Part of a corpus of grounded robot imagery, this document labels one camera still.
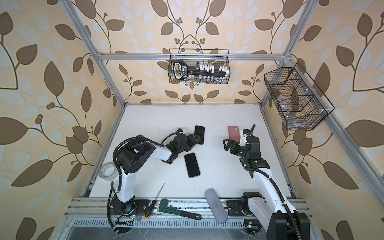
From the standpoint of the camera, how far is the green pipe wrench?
2.40 feet

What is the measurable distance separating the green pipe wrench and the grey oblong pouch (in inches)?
3.0

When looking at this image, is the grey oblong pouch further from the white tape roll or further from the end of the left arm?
the white tape roll

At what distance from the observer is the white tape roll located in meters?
0.84

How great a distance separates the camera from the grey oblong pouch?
2.32 ft

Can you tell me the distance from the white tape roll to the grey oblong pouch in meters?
0.54

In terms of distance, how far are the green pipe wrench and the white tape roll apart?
1.05 ft

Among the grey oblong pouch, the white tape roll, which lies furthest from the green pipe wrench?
the white tape roll

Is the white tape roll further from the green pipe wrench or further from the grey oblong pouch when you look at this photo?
the grey oblong pouch
